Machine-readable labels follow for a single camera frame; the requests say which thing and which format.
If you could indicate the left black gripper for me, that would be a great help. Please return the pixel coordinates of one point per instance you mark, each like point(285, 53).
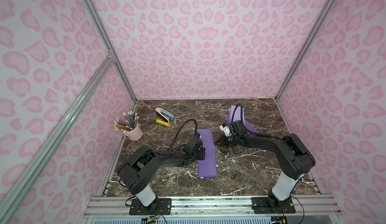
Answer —
point(200, 151)

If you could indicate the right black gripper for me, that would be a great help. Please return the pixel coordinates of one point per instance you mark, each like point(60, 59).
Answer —
point(228, 138)

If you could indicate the dark purple paper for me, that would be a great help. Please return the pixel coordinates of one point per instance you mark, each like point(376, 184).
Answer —
point(207, 168)
point(246, 123)

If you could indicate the light lilac paper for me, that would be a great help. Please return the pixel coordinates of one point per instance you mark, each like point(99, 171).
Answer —
point(237, 111)

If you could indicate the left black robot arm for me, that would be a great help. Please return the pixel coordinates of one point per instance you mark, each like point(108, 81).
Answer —
point(138, 170)

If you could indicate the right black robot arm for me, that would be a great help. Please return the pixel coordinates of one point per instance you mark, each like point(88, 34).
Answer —
point(294, 158)

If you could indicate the yellow glue stick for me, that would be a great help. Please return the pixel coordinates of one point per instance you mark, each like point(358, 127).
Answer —
point(163, 122)

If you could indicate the grey beige stapler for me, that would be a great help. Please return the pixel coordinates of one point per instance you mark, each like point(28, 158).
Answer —
point(164, 114)

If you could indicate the pink pencil cup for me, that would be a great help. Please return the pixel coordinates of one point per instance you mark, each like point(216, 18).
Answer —
point(134, 134)

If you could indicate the bundle of pencils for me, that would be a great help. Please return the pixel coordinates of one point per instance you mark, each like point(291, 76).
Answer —
point(129, 122)

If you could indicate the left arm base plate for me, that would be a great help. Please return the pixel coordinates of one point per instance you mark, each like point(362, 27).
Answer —
point(150, 206)

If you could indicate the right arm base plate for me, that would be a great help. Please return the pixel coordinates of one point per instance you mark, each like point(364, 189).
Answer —
point(270, 205)

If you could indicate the aluminium front rail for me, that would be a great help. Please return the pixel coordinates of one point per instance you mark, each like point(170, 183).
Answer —
point(305, 209)

